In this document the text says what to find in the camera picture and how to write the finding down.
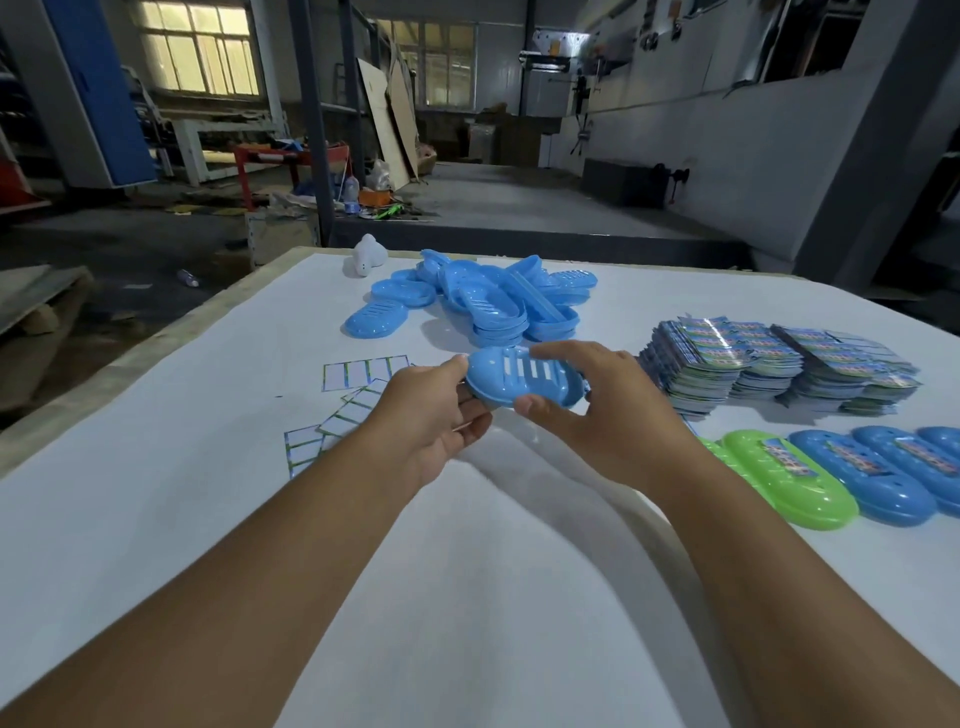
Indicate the person's left hand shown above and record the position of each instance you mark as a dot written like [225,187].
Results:
[420,427]

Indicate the person's right hand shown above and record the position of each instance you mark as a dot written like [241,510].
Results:
[630,427]

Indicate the fanned backing sheets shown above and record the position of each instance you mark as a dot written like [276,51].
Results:
[352,412]

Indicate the blue plastic box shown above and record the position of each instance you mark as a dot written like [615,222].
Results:
[900,502]
[487,382]
[945,439]
[937,480]

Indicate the green-edged sticker sheet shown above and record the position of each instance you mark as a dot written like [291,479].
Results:
[352,373]

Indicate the stacks of colourful sticker sheets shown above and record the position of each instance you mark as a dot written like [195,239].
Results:
[694,367]

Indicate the white backing sheet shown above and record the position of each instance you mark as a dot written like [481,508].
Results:
[302,450]

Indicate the pile of blue soap dishes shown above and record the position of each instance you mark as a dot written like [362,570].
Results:
[540,311]

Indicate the green soap dish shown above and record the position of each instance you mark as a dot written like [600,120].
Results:
[817,502]

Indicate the person's left forearm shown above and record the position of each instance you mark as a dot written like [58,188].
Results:
[217,607]

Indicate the person's right forearm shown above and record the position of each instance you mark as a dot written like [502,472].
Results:
[810,615]

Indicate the orange box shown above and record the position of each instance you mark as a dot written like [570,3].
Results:
[375,198]

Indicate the black box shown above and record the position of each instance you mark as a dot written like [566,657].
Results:
[626,184]

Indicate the small white plastic figure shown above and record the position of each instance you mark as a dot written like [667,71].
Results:
[371,255]

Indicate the green tool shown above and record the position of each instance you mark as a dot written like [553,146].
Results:
[388,211]

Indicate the pale wooden crate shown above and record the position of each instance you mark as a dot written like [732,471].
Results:
[283,240]

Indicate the clear water bottle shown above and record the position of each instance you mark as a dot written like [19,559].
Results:
[351,195]

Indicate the white plastic bag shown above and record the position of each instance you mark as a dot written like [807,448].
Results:
[379,175]

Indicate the wicker basket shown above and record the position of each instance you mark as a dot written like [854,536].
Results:
[427,160]

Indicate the plastic bottle on floor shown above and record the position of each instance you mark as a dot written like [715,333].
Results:
[189,279]

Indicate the pale leaning plywood board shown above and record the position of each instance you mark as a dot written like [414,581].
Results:
[383,124]

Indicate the brown leaning board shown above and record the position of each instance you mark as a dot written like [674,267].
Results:
[403,116]

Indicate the red metal table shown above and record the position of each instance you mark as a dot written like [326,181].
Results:
[268,154]

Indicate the silver machine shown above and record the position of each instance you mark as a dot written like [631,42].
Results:
[549,90]

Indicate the grey slanted pillar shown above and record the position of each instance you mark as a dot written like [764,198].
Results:
[874,172]

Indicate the wide window with grid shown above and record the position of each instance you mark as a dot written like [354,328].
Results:
[442,71]

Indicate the wooden pallet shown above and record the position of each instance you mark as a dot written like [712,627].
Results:
[37,296]

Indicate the large bright window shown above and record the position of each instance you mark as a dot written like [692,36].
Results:
[199,52]

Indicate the blue and white machine cabinet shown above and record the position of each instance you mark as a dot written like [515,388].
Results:
[101,90]

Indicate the black wall plug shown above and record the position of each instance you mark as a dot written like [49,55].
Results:
[679,176]

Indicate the thick dark steel post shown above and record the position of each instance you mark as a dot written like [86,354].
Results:
[313,139]

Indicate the thin dark steel post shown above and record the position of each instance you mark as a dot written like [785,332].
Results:
[352,94]

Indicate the white metal workbench frame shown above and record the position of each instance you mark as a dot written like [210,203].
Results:
[191,150]

